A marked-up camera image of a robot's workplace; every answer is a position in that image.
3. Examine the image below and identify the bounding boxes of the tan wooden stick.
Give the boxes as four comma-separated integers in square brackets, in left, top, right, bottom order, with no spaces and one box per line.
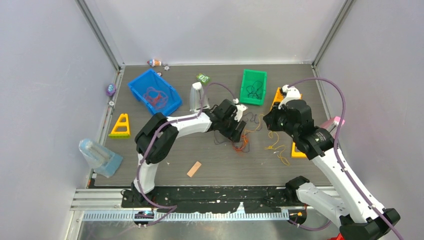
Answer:
[186,161,202,178]

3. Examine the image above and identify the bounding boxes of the small figurine toy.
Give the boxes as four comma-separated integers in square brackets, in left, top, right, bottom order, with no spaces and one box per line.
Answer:
[146,59,162,67]

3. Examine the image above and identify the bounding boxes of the pink metronome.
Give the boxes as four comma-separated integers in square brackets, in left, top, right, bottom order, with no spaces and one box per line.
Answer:
[319,116,341,138]

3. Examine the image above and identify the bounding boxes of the left yellow triangle block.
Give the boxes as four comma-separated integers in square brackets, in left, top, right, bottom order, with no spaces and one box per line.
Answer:
[108,113,131,139]

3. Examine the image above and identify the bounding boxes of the purple small toy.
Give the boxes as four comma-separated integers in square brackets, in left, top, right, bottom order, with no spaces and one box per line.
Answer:
[106,83,117,97]

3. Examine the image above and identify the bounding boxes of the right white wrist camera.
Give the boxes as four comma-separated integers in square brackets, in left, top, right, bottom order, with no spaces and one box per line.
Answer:
[278,84,302,110]

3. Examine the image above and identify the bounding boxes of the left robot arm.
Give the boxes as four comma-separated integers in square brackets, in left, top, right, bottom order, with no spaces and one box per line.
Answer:
[133,99,248,207]

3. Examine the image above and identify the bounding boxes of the blue transparent metronome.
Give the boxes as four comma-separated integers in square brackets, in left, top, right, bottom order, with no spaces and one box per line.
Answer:
[78,138,123,178]

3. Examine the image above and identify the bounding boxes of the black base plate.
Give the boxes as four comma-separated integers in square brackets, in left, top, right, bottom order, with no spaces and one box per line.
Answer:
[120,186,308,214]

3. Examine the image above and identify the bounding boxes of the blue plastic bin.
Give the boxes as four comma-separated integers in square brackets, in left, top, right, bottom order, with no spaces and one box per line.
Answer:
[127,69,183,117]

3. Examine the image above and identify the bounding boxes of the yellow triangle block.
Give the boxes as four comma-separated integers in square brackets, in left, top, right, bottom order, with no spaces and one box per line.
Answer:
[108,113,131,139]
[290,142,307,158]

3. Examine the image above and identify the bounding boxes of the right yellow triangle block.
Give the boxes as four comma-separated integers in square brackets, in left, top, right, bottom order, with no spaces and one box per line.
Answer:
[290,142,307,158]

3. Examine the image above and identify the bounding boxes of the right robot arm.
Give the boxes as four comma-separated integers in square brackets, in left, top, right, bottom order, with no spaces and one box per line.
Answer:
[263,99,401,240]

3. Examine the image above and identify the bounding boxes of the white metronome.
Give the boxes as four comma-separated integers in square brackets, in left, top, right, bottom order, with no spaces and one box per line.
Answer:
[189,82,204,113]

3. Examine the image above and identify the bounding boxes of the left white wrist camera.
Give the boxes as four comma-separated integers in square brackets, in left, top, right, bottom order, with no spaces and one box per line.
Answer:
[232,98,248,122]

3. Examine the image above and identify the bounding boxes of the red object at corner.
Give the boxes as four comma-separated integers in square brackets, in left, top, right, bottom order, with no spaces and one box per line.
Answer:
[328,233,345,240]

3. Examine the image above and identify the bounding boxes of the green number tile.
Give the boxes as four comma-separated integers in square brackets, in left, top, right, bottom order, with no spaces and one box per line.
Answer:
[196,73,211,86]

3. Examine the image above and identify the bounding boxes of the green plastic bin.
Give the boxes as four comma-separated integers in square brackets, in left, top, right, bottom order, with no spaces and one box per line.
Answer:
[239,69,268,106]

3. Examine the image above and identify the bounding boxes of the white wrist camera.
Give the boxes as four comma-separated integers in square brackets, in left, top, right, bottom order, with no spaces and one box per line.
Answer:
[278,84,302,110]
[232,98,248,122]

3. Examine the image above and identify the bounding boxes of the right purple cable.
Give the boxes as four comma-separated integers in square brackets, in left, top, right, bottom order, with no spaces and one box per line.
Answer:
[286,77,406,240]

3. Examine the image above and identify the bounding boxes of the orange plastic bin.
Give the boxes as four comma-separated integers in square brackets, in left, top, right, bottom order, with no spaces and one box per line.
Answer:
[270,87,283,110]

